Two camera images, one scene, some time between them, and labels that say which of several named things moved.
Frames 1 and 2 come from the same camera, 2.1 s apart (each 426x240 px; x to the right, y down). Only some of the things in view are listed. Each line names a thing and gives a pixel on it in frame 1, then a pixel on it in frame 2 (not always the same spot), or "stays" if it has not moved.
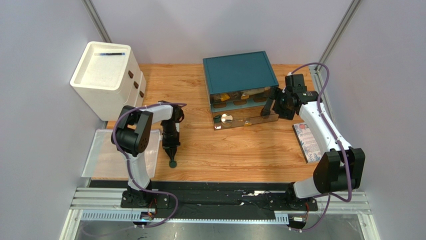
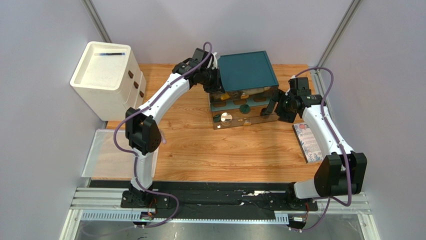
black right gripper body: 275,99 stays
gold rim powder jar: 226,119 stays
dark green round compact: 217,118 stays
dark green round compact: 172,164 -> 244,108
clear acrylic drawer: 260,96 stays
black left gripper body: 171,137 -> 210,80
